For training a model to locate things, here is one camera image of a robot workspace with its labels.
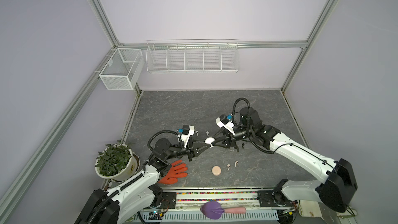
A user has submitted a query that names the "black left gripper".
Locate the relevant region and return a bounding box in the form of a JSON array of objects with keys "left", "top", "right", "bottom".
[{"left": 164, "top": 137, "right": 210, "bottom": 162}]

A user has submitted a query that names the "white earbud charging case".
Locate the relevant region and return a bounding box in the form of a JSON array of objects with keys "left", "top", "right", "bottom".
[{"left": 205, "top": 137, "right": 215, "bottom": 147}]

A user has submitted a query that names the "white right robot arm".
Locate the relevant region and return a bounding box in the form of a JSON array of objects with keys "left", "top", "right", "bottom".
[{"left": 205, "top": 107, "right": 358, "bottom": 213}]

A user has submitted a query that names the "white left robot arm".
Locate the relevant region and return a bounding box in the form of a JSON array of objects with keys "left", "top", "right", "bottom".
[{"left": 75, "top": 139, "right": 211, "bottom": 224}]

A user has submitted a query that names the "pink round charging case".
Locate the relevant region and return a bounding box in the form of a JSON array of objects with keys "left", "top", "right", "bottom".
[{"left": 211, "top": 166, "right": 222, "bottom": 176}]

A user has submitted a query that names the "red rubber glove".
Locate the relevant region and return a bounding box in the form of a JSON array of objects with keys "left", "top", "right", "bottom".
[{"left": 158, "top": 159, "right": 188, "bottom": 185}]

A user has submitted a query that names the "purple pink brush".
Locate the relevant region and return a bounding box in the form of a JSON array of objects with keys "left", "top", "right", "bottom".
[{"left": 200, "top": 201, "right": 247, "bottom": 220}]

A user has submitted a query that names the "potted green plant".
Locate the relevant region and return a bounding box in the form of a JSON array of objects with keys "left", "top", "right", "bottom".
[{"left": 94, "top": 143, "right": 140, "bottom": 182}]

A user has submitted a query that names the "white mesh box basket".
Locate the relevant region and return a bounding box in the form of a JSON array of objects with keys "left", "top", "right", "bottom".
[{"left": 99, "top": 48, "right": 145, "bottom": 91}]

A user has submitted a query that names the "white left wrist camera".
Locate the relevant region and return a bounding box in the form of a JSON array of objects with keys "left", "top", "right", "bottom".
[{"left": 178, "top": 125, "right": 195, "bottom": 148}]

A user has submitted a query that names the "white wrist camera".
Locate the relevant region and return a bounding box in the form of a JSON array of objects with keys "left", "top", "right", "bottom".
[
  {"left": 178, "top": 125, "right": 195, "bottom": 148},
  {"left": 216, "top": 114, "right": 235, "bottom": 134}
]

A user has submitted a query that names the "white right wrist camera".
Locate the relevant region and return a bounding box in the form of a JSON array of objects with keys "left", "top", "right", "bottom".
[{"left": 216, "top": 114, "right": 235, "bottom": 134}]

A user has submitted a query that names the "white vented rail base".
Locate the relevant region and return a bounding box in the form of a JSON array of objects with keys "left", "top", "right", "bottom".
[{"left": 126, "top": 209, "right": 279, "bottom": 224}]

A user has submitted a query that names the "white wire wall shelf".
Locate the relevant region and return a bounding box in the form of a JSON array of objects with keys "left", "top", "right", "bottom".
[{"left": 146, "top": 39, "right": 240, "bottom": 73}]

